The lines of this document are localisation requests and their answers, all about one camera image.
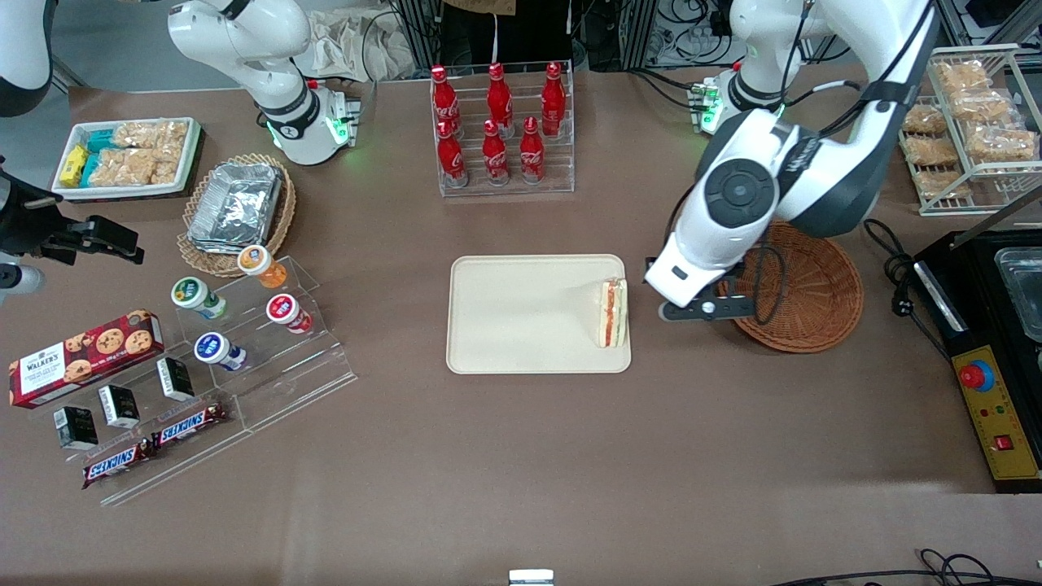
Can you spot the yellow snack packet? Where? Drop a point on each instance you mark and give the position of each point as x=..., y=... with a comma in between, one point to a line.
x=73, y=166

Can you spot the teal snack packet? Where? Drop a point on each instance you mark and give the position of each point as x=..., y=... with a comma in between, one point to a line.
x=99, y=141
x=90, y=169

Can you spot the clear acrylic stepped cup stand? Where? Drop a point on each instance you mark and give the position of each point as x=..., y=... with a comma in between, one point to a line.
x=309, y=366

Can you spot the white crumpled cloth bag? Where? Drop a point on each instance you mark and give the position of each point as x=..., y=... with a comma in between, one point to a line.
x=342, y=45

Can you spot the red Walkers cookie box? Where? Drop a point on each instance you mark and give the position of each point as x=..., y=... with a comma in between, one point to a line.
x=81, y=358

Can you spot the blue lid yogurt cup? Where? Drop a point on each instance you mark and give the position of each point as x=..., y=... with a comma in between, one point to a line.
x=216, y=350

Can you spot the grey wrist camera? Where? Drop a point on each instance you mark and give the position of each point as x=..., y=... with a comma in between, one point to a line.
x=20, y=279
x=692, y=310

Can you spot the triangle sandwich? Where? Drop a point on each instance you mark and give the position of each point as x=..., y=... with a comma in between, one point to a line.
x=612, y=313

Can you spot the bagged rice cracker snack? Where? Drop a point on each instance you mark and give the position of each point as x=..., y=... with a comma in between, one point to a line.
x=943, y=184
x=134, y=168
x=961, y=76
x=924, y=120
x=151, y=134
x=932, y=151
x=1001, y=144
x=981, y=106

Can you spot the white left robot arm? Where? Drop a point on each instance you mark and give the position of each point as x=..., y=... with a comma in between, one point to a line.
x=733, y=236

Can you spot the orange lid yogurt cup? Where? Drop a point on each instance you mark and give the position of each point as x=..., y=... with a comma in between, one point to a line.
x=259, y=264

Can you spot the green lid yogurt cup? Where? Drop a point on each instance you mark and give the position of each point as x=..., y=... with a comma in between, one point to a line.
x=195, y=295

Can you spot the round brown wicker basket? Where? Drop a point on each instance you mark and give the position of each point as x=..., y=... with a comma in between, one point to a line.
x=814, y=301

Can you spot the beige rectangular serving tray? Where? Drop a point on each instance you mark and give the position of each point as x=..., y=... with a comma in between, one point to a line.
x=521, y=317

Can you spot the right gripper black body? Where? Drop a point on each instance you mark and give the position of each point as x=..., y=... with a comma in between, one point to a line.
x=31, y=229

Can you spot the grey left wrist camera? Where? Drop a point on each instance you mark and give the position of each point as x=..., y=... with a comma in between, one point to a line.
x=692, y=310

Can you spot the white base connector box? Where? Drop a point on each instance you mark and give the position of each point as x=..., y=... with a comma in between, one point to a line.
x=343, y=118
x=706, y=106

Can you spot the black sealing machine yellow panel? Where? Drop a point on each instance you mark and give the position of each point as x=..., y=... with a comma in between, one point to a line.
x=977, y=301

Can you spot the clear acrylic bottle rack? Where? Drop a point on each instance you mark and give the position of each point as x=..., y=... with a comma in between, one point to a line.
x=562, y=163

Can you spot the clear metal machine pan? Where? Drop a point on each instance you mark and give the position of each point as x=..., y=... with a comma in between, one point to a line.
x=1022, y=293

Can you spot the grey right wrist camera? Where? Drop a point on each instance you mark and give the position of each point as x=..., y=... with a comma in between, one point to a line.
x=20, y=279

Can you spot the red cola bottle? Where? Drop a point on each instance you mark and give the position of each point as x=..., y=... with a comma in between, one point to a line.
x=531, y=155
x=452, y=159
x=444, y=102
x=495, y=155
x=553, y=102
x=500, y=98

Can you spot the white rectangular snack bin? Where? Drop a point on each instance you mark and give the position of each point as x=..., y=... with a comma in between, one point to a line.
x=191, y=159

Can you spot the red lid yogurt cup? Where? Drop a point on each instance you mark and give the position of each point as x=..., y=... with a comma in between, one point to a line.
x=285, y=312

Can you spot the clear acrylic stepped snack stand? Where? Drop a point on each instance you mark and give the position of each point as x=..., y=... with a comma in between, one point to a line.
x=179, y=472

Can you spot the small black box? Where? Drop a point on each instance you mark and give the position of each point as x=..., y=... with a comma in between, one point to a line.
x=76, y=428
x=120, y=407
x=175, y=378

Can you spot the silver foil container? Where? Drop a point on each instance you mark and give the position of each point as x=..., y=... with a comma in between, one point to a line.
x=234, y=205

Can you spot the Snickers chocolate bar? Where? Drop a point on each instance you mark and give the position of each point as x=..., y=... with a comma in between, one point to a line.
x=116, y=464
x=189, y=425

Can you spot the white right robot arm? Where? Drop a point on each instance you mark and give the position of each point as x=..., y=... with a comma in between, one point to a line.
x=269, y=57

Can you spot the oval light wicker basket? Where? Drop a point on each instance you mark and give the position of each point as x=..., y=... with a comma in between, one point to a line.
x=285, y=212

